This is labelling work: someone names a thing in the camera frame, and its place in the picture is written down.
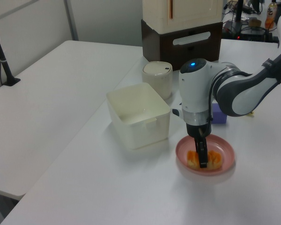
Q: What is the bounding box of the dark brown drawer cabinet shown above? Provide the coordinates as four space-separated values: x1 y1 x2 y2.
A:
140 19 223 71

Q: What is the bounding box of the black monitor stand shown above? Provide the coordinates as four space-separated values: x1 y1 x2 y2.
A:
234 0 244 24

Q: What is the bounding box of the white drawer handle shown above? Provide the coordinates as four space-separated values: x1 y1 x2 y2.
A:
172 31 211 45

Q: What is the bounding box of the black pole with clamp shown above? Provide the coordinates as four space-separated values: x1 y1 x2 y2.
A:
0 16 21 86

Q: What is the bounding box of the purple foam cube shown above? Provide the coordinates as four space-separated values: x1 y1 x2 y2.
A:
211 102 228 125

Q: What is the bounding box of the pink plate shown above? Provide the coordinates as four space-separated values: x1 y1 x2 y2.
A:
175 135 236 175

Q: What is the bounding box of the black electronics box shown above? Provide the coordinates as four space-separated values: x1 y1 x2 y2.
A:
240 27 280 43

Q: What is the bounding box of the cream lidded trash can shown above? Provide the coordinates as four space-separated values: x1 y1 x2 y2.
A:
141 61 173 99

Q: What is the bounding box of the orange glazed bread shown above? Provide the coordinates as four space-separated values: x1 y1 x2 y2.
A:
186 150 223 170

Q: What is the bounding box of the orange drink bottle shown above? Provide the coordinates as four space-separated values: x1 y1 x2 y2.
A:
264 0 278 30

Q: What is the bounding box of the cream cabinet unit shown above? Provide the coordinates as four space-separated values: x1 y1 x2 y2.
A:
142 0 223 33

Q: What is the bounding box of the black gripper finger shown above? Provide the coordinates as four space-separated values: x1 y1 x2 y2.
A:
193 136 208 169

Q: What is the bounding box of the cream plastic storage box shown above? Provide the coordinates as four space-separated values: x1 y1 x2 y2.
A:
105 82 171 150

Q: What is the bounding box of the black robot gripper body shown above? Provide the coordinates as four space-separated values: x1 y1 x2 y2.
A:
186 123 213 139

